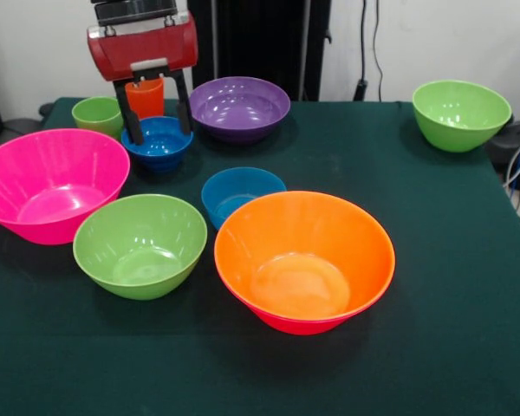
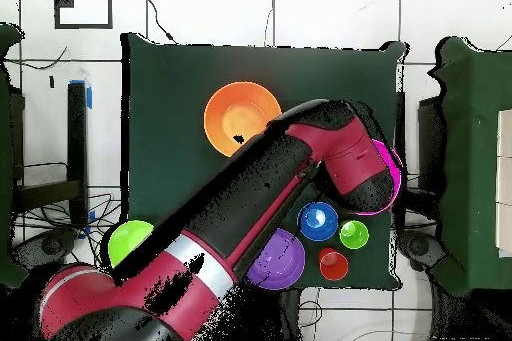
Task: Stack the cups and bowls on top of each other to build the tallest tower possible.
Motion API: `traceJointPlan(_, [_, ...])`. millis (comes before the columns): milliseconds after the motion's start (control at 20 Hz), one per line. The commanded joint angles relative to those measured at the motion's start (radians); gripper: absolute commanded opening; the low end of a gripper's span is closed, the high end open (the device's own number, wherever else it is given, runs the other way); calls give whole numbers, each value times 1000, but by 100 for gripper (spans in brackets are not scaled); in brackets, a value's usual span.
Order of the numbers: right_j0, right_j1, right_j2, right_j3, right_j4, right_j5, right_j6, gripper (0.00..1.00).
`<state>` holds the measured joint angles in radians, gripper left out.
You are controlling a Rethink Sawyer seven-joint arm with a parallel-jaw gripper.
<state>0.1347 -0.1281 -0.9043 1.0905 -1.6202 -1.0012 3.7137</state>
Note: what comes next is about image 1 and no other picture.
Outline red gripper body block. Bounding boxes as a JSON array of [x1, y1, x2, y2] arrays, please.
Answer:
[[86, 11, 199, 83]]

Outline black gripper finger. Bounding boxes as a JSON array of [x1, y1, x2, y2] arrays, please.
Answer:
[[114, 80, 145, 146], [168, 68, 195, 134]]

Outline pink plastic bowl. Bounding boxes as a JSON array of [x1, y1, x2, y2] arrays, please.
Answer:
[[218, 268, 374, 336], [0, 128, 131, 246]]

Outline orange plastic bowl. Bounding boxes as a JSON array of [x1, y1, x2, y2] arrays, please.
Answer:
[[213, 190, 396, 322]]

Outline orange plastic cup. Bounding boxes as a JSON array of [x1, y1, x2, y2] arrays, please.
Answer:
[[124, 77, 166, 121]]

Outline green plastic cup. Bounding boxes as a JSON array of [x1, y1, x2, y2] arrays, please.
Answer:
[[71, 96, 125, 140]]

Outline dark blue plastic bowl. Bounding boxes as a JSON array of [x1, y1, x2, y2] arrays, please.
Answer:
[[120, 115, 195, 172]]

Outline purple plastic bowl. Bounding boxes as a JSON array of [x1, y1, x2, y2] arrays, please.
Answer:
[[188, 76, 291, 145]]

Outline light blue plastic bowl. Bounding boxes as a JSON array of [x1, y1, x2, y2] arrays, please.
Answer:
[[200, 166, 288, 231]]

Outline green plastic bowl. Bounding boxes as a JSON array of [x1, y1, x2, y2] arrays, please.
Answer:
[[72, 193, 209, 302], [412, 80, 513, 153]]

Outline dark green table cloth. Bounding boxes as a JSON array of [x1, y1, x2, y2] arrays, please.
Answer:
[[0, 97, 520, 416]]

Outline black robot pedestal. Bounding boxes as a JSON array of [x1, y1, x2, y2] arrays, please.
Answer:
[[185, 0, 333, 101]]

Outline black pedestal leg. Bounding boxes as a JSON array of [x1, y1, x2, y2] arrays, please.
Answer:
[[0, 101, 55, 135], [484, 120, 520, 192]]

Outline black wall cable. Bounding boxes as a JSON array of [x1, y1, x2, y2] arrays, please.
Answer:
[[353, 0, 383, 103]]

